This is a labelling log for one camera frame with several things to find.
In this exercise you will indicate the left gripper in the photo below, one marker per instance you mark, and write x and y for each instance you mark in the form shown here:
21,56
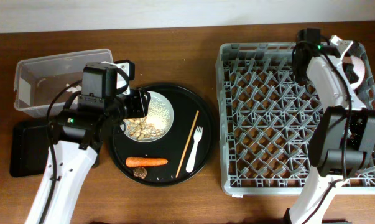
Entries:
140,103

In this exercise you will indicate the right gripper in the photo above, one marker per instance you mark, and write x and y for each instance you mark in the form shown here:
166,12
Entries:
342,70

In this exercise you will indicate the pink bowl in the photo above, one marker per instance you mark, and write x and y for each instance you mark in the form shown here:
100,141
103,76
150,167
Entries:
354,69

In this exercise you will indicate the white tissue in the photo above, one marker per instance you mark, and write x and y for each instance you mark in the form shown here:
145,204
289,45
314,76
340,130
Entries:
73,89

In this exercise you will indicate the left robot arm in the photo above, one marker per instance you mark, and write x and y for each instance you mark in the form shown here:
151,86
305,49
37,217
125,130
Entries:
56,198

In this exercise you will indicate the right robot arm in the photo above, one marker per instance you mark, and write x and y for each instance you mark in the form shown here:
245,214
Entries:
343,141

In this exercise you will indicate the clear plastic waste bin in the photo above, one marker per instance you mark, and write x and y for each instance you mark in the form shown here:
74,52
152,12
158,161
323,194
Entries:
38,80

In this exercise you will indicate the grey dishwasher rack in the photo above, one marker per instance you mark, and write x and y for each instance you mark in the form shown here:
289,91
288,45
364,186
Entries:
266,120

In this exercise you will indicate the grey plate with rice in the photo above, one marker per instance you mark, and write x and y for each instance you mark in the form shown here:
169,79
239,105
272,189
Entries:
155,125

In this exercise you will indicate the orange carrot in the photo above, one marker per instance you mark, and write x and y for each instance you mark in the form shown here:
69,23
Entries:
145,162

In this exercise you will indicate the wooden chopstick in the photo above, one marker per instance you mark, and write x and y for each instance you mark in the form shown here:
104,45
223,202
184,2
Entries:
186,144

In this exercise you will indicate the round black serving tray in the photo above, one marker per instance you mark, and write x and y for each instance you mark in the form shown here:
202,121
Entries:
189,108

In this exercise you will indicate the brown food scrap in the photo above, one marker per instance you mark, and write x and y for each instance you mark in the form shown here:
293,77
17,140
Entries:
140,172

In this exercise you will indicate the white plastic fork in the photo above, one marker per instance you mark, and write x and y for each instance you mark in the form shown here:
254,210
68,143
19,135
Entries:
196,139

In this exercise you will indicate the black rectangular tray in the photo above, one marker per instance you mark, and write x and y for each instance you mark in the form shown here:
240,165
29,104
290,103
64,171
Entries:
28,149

